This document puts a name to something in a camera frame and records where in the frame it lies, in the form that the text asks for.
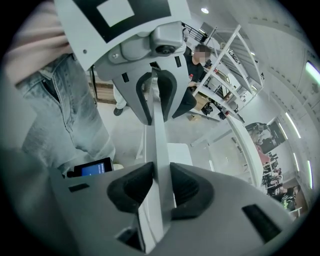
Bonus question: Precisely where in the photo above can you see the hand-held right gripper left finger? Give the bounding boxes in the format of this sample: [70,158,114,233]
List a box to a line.
[106,161,155,215]

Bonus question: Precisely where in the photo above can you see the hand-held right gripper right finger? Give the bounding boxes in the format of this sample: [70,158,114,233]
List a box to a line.
[169,161,215,221]

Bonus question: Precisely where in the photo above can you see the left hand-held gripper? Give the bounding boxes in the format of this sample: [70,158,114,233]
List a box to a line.
[53,0,193,126]

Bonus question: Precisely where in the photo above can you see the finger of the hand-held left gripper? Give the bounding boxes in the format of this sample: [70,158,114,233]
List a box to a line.
[157,69,178,123]

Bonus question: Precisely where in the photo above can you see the white wooden chair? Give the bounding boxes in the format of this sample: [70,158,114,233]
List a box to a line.
[134,71,195,254]

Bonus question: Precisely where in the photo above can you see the large cardboard box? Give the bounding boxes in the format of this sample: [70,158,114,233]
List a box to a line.
[193,92,209,111]

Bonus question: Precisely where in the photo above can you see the brown wooden platform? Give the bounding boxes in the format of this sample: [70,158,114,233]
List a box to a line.
[87,79,118,104]

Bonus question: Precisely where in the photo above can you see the small black monitor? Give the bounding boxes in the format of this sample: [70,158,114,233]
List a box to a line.
[66,156,115,178]

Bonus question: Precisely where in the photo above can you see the black bag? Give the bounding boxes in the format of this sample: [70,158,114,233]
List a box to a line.
[201,103,214,116]

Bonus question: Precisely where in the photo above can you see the pink sofa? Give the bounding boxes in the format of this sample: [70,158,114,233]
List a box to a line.
[254,146,270,167]

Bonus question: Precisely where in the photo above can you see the white shelf rack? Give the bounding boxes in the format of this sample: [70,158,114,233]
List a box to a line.
[192,23,265,121]

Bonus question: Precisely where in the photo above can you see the person's light jeans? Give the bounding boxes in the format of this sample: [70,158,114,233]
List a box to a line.
[14,53,117,173]

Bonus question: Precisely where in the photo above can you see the person's pink top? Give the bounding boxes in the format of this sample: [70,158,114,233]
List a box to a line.
[3,0,73,86]

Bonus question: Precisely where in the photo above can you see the rectangular ceiling lamp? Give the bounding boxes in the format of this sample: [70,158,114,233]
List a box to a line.
[305,60,320,84]

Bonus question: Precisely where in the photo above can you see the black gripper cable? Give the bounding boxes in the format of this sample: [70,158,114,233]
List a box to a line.
[89,65,99,107]

